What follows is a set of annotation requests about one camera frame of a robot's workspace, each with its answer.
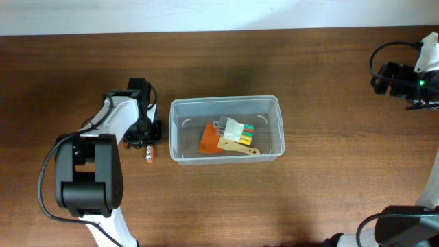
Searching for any orange socket bit rail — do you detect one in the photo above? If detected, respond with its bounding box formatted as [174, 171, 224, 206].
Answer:
[145, 145, 154, 163]

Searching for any orange scraper wooden handle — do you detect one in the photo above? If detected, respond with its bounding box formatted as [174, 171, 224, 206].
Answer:
[198, 123, 260, 155]

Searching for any clear plastic container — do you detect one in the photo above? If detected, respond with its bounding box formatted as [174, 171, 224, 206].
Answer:
[169, 95, 285, 165]

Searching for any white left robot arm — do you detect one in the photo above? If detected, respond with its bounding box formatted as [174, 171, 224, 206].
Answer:
[54, 88, 161, 246]

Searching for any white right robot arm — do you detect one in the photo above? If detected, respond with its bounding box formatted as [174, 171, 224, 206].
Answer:
[323, 62, 438, 247]

